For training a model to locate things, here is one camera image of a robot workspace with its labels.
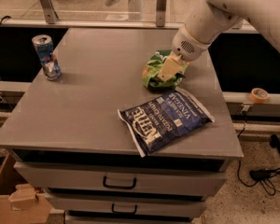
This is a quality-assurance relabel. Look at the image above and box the green rice chip bag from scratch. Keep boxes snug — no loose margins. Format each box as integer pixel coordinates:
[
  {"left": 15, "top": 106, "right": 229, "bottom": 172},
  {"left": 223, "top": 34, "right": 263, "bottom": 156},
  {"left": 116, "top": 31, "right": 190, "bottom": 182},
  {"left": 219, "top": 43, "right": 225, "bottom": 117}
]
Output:
[{"left": 142, "top": 50, "right": 189, "bottom": 91}]

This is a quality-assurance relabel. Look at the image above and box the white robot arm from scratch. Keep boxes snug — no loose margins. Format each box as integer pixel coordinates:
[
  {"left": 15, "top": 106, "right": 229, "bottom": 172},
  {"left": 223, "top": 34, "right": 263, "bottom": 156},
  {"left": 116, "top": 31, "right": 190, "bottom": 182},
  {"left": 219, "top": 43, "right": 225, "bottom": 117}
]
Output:
[{"left": 158, "top": 0, "right": 280, "bottom": 81}]

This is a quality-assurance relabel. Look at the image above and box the blue Kettle chip bag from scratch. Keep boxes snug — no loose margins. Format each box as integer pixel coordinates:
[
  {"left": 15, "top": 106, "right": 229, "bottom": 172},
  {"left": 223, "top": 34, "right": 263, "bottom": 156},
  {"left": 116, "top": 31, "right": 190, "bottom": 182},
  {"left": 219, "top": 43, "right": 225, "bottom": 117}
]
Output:
[{"left": 118, "top": 87, "right": 215, "bottom": 157}]

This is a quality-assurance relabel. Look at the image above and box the grey drawer cabinet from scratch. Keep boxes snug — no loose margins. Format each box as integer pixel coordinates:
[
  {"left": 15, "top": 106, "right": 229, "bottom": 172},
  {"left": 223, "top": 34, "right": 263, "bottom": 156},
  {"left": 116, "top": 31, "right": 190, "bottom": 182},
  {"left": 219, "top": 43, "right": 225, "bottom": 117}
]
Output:
[{"left": 0, "top": 28, "right": 243, "bottom": 224}]

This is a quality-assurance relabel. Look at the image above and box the roll of tape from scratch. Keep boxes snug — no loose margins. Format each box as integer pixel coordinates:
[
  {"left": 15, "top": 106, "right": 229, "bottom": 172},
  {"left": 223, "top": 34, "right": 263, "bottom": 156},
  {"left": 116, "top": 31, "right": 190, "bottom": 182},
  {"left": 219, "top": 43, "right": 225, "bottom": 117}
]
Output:
[{"left": 249, "top": 88, "right": 269, "bottom": 104}]

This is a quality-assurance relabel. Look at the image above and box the blue soda can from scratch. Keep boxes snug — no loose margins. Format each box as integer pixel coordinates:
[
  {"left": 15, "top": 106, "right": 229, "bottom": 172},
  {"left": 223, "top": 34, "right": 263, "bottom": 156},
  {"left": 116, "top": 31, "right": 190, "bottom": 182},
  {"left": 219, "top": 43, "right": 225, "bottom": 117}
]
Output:
[{"left": 32, "top": 35, "right": 61, "bottom": 80}]

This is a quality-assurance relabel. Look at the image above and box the cardboard box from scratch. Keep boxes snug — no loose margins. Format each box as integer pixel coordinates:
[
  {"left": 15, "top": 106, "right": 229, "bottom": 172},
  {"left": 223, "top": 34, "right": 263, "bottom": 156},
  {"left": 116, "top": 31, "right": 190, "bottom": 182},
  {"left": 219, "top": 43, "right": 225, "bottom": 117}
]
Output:
[{"left": 0, "top": 155, "right": 51, "bottom": 224}]

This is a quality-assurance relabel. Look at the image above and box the top drawer black handle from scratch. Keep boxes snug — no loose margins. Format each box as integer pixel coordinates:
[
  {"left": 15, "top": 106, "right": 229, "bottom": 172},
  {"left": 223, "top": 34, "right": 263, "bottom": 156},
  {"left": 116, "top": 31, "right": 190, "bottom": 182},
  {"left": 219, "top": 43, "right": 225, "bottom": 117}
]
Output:
[{"left": 103, "top": 176, "right": 137, "bottom": 190}]

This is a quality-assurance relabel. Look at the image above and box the drawer black handle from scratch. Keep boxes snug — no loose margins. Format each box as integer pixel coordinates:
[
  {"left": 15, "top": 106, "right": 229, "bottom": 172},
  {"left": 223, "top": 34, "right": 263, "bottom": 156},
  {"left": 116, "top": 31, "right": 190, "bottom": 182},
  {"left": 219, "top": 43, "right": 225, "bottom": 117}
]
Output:
[
  {"left": 103, "top": 176, "right": 137, "bottom": 190},
  {"left": 111, "top": 203, "right": 138, "bottom": 215}
]

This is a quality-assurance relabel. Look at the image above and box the left metal railing bracket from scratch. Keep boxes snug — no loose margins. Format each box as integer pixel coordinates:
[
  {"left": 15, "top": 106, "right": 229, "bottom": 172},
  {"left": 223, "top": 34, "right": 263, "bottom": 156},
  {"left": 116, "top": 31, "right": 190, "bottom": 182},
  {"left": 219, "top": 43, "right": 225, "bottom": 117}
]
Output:
[{"left": 39, "top": 0, "right": 58, "bottom": 24}]

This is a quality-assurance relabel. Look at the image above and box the black power adapter with cable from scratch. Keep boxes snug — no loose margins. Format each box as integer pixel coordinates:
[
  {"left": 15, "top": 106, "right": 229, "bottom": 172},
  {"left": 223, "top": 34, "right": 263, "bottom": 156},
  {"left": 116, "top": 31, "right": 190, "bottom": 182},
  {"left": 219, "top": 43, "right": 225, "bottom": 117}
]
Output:
[{"left": 236, "top": 162, "right": 280, "bottom": 196}]

